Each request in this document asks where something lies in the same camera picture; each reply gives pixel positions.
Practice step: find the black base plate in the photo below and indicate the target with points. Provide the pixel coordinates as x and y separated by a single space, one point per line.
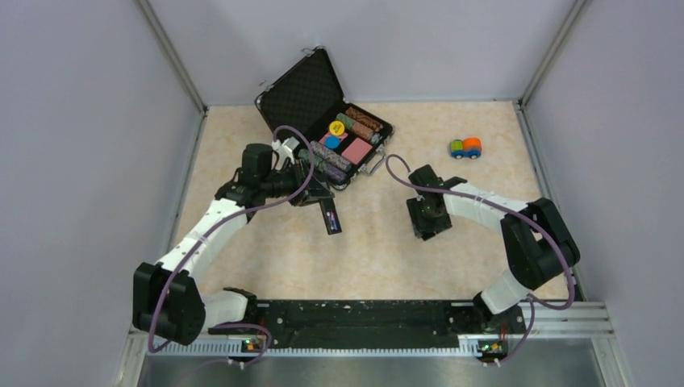
375 324

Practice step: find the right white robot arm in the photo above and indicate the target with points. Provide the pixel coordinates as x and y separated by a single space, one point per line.
538 244

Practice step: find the colourful toy car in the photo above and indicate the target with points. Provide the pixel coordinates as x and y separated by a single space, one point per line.
465 148

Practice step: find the blue round chip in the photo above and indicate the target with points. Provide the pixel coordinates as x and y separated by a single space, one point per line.
331 142

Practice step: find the yellow round chip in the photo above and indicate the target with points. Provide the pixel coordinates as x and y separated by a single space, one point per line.
336 128

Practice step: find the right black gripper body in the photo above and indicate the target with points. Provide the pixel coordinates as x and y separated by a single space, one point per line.
424 219

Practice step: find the pink card deck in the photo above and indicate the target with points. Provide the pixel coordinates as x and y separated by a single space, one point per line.
356 151

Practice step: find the purple battery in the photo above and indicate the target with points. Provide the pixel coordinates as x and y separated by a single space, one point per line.
335 223

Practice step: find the open black chip case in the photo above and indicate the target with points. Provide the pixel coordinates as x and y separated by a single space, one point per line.
309 96

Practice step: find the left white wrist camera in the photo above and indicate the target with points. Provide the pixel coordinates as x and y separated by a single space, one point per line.
285 151

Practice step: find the black remote control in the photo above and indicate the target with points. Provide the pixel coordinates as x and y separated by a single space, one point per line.
327 207

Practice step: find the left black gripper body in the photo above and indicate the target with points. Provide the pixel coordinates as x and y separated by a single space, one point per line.
302 197

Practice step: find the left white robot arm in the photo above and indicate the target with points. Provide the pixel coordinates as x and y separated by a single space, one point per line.
166 299

